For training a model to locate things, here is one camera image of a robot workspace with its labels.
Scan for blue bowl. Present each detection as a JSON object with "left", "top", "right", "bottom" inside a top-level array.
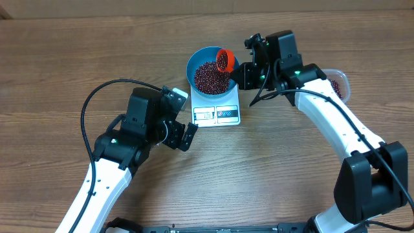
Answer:
[{"left": 186, "top": 47, "right": 237, "bottom": 97}]

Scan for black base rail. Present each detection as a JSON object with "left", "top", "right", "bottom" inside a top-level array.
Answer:
[{"left": 100, "top": 217, "right": 316, "bottom": 233}]

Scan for white digital kitchen scale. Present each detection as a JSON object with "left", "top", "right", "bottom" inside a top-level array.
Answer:
[{"left": 191, "top": 87, "right": 241, "bottom": 128}]

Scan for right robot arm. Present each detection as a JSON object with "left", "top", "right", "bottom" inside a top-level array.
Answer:
[{"left": 230, "top": 62, "right": 413, "bottom": 232}]

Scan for red measuring scoop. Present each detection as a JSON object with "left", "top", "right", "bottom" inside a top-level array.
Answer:
[{"left": 217, "top": 49, "right": 235, "bottom": 72}]

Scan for clear plastic container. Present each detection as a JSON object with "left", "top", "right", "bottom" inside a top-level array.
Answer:
[{"left": 322, "top": 69, "right": 351, "bottom": 103}]

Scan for red beans in bowl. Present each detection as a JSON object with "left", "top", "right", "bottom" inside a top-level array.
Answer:
[{"left": 194, "top": 61, "right": 230, "bottom": 95}]

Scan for red adzuki beans in container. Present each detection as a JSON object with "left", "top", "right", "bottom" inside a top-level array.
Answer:
[{"left": 329, "top": 80, "right": 342, "bottom": 99}]

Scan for red beans in scoop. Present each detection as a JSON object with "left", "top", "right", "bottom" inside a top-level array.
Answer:
[{"left": 216, "top": 50, "right": 228, "bottom": 72}]

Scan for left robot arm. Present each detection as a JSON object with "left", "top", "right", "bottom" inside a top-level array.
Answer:
[{"left": 57, "top": 87, "right": 197, "bottom": 232}]

